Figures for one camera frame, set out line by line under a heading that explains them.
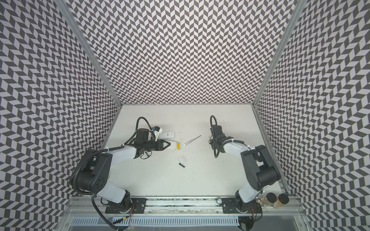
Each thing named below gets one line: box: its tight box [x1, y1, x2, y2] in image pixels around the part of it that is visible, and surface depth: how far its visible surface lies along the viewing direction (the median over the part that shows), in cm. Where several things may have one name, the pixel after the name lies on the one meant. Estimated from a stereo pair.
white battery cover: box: [177, 154, 188, 165], surface depth 91 cm
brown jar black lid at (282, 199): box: [273, 193, 290, 208], surface depth 68 cm
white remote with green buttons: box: [158, 130, 175, 140], surface depth 101 cm
